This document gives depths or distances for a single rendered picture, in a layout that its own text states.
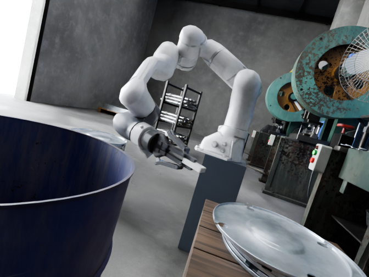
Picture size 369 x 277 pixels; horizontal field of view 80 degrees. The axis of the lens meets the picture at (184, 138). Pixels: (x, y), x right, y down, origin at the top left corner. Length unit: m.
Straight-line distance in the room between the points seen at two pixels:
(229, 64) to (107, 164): 0.70
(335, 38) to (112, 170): 2.36
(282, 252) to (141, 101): 0.58
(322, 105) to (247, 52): 5.75
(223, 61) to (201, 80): 6.80
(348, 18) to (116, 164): 6.66
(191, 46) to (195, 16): 7.54
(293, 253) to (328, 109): 2.01
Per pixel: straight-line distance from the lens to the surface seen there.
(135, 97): 0.77
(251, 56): 7.93
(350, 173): 1.21
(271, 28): 8.26
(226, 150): 0.97
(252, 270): 0.49
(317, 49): 2.52
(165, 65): 0.95
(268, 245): 0.52
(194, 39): 1.02
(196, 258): 0.46
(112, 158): 0.53
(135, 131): 0.77
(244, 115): 0.98
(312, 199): 1.32
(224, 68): 1.03
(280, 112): 4.10
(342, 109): 2.48
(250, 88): 0.93
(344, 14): 6.90
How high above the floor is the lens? 0.60
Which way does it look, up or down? 6 degrees down
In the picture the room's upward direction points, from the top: 16 degrees clockwise
